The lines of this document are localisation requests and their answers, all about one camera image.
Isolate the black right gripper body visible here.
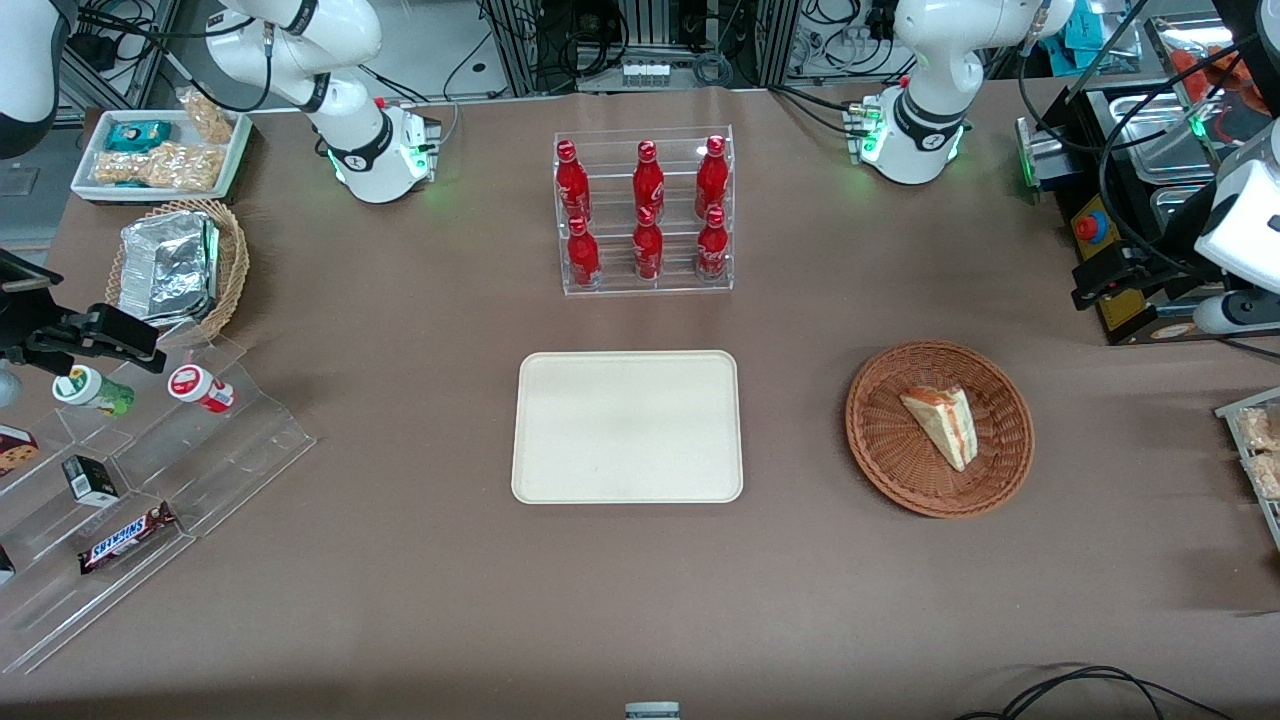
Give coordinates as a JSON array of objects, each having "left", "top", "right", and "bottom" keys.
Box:
[{"left": 0, "top": 249, "right": 64, "bottom": 363}]

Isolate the triangular sandwich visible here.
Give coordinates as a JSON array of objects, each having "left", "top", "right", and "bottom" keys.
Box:
[{"left": 899, "top": 384, "right": 979, "bottom": 473}]

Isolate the white rectangular snack tray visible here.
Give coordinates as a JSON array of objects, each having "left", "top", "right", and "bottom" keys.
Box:
[{"left": 70, "top": 108, "right": 253, "bottom": 203}]

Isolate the tan oval wicker basket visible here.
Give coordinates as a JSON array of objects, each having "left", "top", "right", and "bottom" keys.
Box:
[{"left": 104, "top": 198, "right": 251, "bottom": 343}]

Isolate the brown round wicker basket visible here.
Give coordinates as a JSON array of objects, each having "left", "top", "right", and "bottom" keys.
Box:
[{"left": 845, "top": 340, "right": 1036, "bottom": 519}]

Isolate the cream plastic serving tray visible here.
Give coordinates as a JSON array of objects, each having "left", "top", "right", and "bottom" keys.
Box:
[{"left": 511, "top": 350, "right": 744, "bottom": 505}]

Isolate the black food warmer display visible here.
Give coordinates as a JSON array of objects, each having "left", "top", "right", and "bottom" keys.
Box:
[{"left": 1015, "top": 10, "right": 1280, "bottom": 348}]

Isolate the green label small bottle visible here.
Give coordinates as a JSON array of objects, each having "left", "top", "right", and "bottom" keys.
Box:
[{"left": 52, "top": 364, "right": 137, "bottom": 419}]

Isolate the silver foil wrapped package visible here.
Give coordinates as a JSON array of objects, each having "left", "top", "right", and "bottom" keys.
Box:
[{"left": 117, "top": 209, "right": 221, "bottom": 327}]

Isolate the red label small bottle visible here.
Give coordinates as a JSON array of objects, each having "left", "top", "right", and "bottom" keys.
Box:
[{"left": 166, "top": 364, "right": 238, "bottom": 415}]

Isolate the brown cookie box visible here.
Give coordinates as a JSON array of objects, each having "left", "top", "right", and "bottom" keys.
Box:
[{"left": 0, "top": 424, "right": 41, "bottom": 478}]

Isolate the small steel warmer pan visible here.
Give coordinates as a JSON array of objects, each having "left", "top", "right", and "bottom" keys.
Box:
[{"left": 1108, "top": 92, "right": 1223, "bottom": 187}]

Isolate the silver box with green light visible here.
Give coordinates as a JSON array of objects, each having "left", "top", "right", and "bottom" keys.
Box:
[{"left": 1014, "top": 116, "right": 1077, "bottom": 203}]

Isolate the small black box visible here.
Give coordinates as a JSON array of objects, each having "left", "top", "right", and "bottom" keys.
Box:
[{"left": 61, "top": 454, "right": 121, "bottom": 508}]

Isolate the red food in warmer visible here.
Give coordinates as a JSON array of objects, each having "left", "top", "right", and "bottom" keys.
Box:
[{"left": 1165, "top": 42, "right": 1253, "bottom": 111}]

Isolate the clear acrylic stepped display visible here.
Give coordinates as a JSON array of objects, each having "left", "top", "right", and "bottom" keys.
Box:
[{"left": 0, "top": 333, "right": 318, "bottom": 677}]

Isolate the large clear nut bag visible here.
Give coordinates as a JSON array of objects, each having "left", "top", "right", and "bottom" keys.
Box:
[{"left": 94, "top": 142, "right": 223, "bottom": 193}]

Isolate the teal snack packet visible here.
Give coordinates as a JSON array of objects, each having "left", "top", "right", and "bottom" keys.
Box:
[{"left": 104, "top": 119, "right": 173, "bottom": 153}]

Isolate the clear snack bag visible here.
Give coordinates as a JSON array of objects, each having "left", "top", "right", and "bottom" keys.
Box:
[
  {"left": 1237, "top": 404, "right": 1280, "bottom": 453},
  {"left": 1243, "top": 450, "right": 1280, "bottom": 502}
]

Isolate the snickers chocolate bar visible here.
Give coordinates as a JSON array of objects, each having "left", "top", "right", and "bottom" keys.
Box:
[{"left": 77, "top": 501, "right": 181, "bottom": 576}]

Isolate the small clear nut bag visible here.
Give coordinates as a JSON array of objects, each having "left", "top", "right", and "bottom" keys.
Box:
[{"left": 178, "top": 88, "right": 238, "bottom": 147}]

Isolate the red cola bottle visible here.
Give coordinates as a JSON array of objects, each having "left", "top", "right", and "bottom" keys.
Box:
[
  {"left": 555, "top": 140, "right": 592, "bottom": 223},
  {"left": 696, "top": 205, "right": 731, "bottom": 285},
  {"left": 632, "top": 206, "right": 665, "bottom": 283},
  {"left": 632, "top": 140, "right": 667, "bottom": 223},
  {"left": 567, "top": 215, "right": 602, "bottom": 291},
  {"left": 695, "top": 135, "right": 730, "bottom": 219}
]

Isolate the clear acrylic bottle rack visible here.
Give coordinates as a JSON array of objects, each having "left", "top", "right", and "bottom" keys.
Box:
[{"left": 553, "top": 125, "right": 736, "bottom": 297}]

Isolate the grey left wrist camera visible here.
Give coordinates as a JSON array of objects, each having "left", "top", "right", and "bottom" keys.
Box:
[{"left": 1193, "top": 292, "right": 1280, "bottom": 337}]

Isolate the wire snack rack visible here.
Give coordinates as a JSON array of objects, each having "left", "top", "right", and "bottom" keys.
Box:
[{"left": 1214, "top": 387, "right": 1280, "bottom": 553}]

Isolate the black floor cable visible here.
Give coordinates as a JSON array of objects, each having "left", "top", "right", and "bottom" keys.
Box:
[{"left": 952, "top": 663, "right": 1239, "bottom": 720}]

